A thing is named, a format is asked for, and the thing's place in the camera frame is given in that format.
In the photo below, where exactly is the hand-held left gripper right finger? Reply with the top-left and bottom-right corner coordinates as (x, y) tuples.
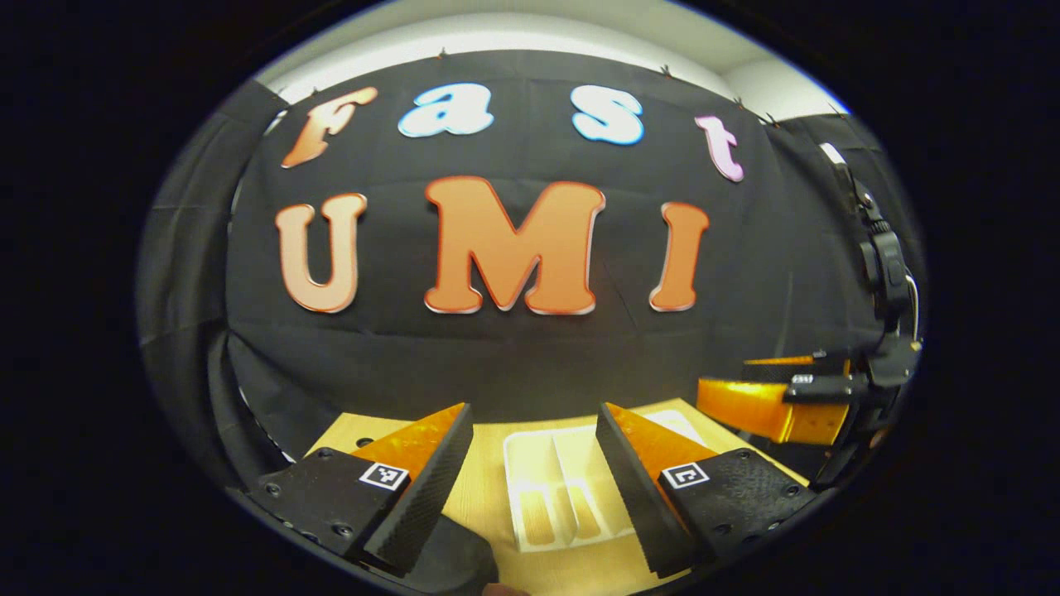
(595, 401), (817, 580)

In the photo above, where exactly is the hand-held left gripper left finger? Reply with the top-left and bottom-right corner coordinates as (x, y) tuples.
(247, 401), (475, 579)

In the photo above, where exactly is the white bookshelf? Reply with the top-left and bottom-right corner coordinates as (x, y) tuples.
(503, 407), (713, 554)

